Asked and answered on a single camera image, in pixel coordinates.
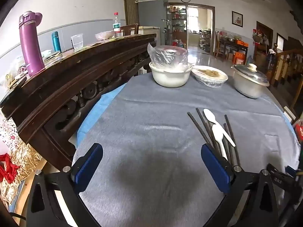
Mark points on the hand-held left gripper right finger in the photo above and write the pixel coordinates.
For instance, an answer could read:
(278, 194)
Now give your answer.
(214, 165)

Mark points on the plastic-wrapped plate of food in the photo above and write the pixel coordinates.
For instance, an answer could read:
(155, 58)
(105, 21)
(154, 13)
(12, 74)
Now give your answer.
(209, 75)

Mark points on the red plastic chair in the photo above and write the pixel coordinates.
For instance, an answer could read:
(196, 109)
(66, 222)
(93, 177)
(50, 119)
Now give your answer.
(299, 132)

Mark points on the large white plastic spoon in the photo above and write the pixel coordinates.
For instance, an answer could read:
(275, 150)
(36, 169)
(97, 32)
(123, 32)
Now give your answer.
(209, 115)

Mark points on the clear plastic cup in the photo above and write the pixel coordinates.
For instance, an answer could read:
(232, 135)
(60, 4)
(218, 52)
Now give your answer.
(77, 43)

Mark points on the white chest freezer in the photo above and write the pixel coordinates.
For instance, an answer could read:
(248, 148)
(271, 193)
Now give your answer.
(148, 30)

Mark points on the framed wall picture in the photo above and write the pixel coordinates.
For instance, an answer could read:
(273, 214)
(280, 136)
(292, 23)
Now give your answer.
(237, 19)

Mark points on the glass display cabinet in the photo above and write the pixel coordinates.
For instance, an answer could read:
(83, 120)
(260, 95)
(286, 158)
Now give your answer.
(175, 16)

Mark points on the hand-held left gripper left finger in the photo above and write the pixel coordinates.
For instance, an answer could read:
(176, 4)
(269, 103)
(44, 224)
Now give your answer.
(91, 165)

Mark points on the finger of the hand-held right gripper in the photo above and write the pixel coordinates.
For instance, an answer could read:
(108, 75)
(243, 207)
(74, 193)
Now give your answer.
(281, 176)
(291, 171)

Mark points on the grey refrigerator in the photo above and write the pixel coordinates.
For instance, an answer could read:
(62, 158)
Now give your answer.
(151, 11)

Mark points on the teal thermos bottle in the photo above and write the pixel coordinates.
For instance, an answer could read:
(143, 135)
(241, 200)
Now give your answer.
(56, 41)

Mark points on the wooden stair railing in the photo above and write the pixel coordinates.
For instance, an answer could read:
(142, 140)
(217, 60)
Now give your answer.
(286, 68)

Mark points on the purple thermos bottle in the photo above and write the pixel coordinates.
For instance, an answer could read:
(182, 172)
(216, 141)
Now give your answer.
(30, 45)

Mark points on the aluminium pot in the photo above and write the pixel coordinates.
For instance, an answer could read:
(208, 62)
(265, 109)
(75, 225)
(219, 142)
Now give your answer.
(247, 88)

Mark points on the covered white bowl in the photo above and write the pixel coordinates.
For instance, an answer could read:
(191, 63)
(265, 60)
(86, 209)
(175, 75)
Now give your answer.
(104, 35)

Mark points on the dark dining table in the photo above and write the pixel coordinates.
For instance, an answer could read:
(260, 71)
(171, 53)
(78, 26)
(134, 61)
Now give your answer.
(233, 43)

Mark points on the clear water bottle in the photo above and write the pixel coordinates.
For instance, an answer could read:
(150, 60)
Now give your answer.
(116, 26)

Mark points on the blue tablecloth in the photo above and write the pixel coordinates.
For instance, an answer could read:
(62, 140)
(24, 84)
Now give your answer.
(99, 108)

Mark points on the carved wooden console table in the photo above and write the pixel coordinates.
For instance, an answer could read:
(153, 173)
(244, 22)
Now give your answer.
(71, 80)

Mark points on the white step stool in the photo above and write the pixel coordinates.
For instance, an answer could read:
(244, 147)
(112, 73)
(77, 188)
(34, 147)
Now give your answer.
(290, 113)

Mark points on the patterned gift bag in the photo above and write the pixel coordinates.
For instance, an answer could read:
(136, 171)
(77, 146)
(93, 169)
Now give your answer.
(9, 132)

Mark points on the orange box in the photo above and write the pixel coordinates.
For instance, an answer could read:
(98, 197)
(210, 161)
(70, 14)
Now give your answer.
(239, 56)

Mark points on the small white plastic spoon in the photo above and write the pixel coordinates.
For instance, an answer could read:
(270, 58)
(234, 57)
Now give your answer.
(217, 132)

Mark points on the grey tablecloth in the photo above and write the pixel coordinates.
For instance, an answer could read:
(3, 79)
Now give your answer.
(153, 123)

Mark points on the wooden chair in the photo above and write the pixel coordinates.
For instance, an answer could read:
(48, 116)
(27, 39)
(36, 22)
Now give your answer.
(129, 29)

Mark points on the red bag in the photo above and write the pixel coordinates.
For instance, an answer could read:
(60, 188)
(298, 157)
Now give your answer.
(7, 170)

